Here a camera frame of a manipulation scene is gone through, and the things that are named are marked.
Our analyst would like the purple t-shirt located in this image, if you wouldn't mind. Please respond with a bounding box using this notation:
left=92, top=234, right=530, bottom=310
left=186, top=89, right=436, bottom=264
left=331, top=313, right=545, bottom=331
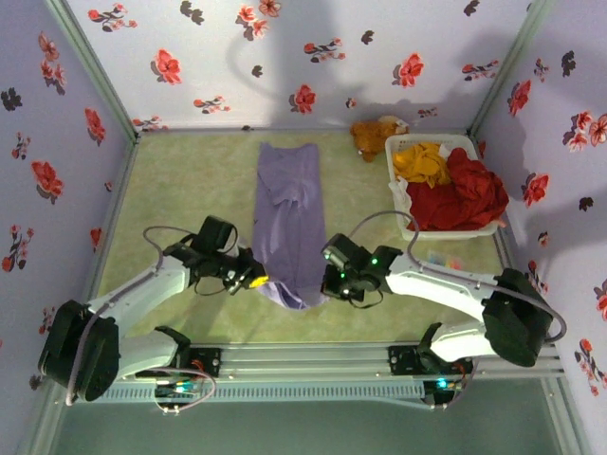
left=250, top=141, right=331, bottom=312

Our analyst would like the rainbow striped card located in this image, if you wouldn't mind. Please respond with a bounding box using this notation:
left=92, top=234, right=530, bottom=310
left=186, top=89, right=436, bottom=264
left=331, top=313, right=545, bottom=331
left=426, top=250, right=464, bottom=271

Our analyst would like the white cloth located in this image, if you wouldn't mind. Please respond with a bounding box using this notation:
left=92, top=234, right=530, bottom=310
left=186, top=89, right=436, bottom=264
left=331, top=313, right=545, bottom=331
left=389, top=177, right=413, bottom=209

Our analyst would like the white plastic laundry basket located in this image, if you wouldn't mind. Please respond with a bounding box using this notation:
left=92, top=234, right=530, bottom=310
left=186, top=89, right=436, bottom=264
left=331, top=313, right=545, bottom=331
left=383, top=133, right=508, bottom=242

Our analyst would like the yellow t-shirt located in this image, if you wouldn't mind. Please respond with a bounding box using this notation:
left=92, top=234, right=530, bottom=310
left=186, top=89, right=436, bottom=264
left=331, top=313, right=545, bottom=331
left=392, top=143, right=452, bottom=187

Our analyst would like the red t-shirt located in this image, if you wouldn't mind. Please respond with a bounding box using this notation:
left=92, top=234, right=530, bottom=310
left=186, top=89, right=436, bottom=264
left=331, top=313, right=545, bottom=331
left=406, top=147, right=510, bottom=232

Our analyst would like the brown plush toy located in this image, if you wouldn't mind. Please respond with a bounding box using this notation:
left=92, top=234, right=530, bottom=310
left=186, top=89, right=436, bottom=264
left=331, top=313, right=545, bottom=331
left=349, top=116, right=410, bottom=163

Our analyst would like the pink left arm cable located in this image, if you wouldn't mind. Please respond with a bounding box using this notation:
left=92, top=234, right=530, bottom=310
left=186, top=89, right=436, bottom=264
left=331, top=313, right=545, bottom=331
left=64, top=226, right=200, bottom=408

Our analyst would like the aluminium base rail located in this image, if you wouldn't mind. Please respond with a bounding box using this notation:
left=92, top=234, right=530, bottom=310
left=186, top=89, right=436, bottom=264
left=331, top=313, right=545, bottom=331
left=46, top=341, right=565, bottom=380

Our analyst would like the pink base cable loop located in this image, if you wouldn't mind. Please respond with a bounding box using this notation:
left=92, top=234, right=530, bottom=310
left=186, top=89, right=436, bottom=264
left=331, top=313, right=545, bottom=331
left=151, top=367, right=217, bottom=414

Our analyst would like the grey slotted cable duct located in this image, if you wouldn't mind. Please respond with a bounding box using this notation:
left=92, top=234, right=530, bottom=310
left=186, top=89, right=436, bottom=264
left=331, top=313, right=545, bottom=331
left=65, top=381, right=426, bottom=404

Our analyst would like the aluminium corner post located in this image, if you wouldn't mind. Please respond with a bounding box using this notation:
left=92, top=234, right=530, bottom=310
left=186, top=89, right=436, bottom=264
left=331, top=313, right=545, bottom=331
left=468, top=0, right=555, bottom=138
left=45, top=0, right=141, bottom=141

